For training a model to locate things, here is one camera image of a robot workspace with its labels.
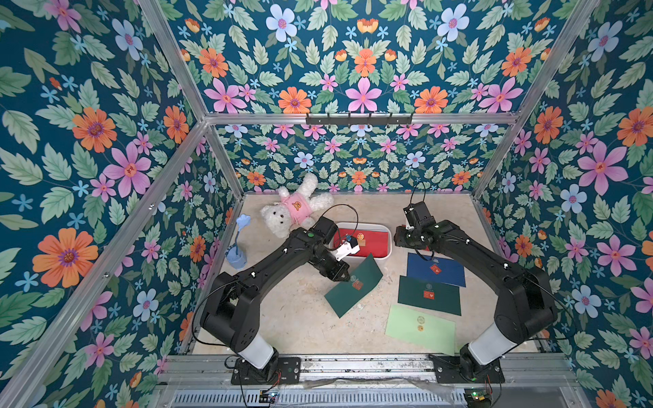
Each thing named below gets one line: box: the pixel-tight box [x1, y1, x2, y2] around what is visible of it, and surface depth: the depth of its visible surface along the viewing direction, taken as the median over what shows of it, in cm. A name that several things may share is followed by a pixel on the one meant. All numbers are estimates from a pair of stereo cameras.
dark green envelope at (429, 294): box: [397, 275, 462, 317], surface depth 90 cm
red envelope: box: [333, 227, 390, 258], surface depth 101 cm
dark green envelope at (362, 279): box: [323, 253, 384, 318], surface depth 83 cm
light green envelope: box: [385, 304, 462, 357], surface depth 84 cm
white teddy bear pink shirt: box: [261, 173, 334, 238], surface depth 107 cm
